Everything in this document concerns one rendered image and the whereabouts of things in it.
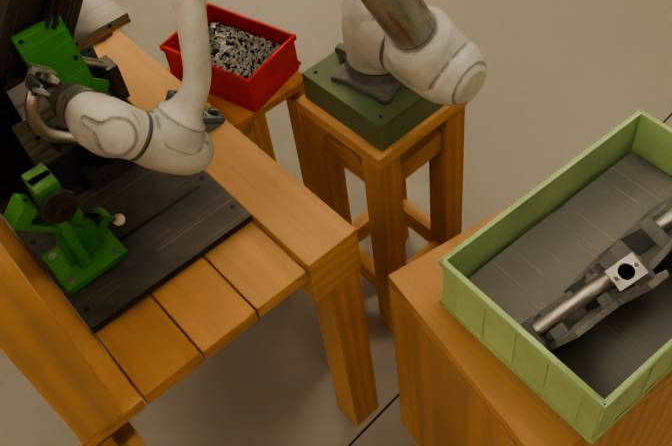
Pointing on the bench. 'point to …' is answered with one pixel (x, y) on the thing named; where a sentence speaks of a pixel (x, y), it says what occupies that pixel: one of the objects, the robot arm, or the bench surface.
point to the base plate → (138, 230)
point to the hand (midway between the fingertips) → (42, 79)
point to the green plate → (53, 51)
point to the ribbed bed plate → (37, 147)
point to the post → (50, 355)
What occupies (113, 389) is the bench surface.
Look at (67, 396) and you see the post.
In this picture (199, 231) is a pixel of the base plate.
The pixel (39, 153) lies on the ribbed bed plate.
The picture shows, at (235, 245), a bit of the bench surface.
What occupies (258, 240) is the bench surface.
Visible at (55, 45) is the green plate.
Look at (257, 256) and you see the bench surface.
